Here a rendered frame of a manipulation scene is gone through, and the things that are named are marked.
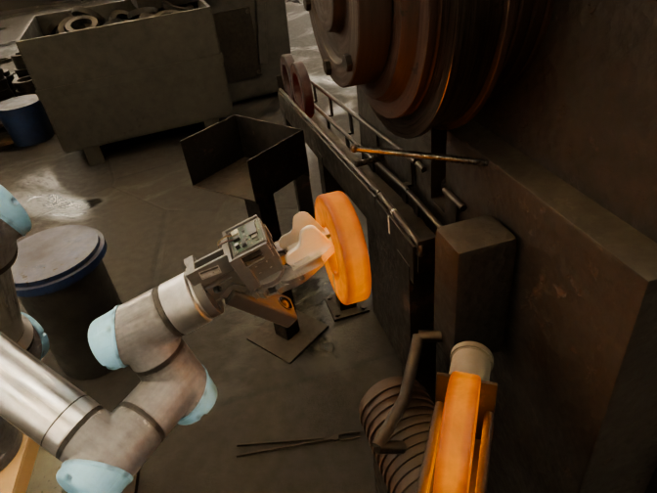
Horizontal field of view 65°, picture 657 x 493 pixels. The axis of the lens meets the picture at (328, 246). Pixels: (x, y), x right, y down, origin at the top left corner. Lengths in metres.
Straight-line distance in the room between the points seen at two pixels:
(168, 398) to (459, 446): 0.38
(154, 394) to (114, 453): 0.08
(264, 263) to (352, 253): 0.12
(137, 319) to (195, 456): 0.91
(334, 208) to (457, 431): 0.30
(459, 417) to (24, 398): 0.51
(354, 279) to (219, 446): 0.99
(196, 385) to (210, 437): 0.83
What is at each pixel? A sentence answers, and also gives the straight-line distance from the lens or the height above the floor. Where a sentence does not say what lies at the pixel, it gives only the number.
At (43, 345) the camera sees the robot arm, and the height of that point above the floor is 0.51.
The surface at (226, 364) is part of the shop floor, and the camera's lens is 1.75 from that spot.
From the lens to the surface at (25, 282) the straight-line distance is 1.65.
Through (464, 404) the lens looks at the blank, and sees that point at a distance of 0.58.
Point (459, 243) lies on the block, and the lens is 0.76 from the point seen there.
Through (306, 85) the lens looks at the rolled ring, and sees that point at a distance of 1.72.
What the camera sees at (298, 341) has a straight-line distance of 1.74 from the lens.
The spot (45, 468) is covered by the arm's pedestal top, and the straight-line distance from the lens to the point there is 1.32.
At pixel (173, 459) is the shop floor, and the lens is 1.58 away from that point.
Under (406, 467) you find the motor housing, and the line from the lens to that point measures 0.84.
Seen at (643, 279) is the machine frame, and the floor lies 0.87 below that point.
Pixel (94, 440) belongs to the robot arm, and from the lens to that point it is 0.71.
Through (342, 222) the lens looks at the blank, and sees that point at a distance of 0.64.
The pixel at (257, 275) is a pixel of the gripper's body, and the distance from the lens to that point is 0.68.
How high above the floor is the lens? 1.24
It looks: 35 degrees down
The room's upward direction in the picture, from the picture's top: 7 degrees counter-clockwise
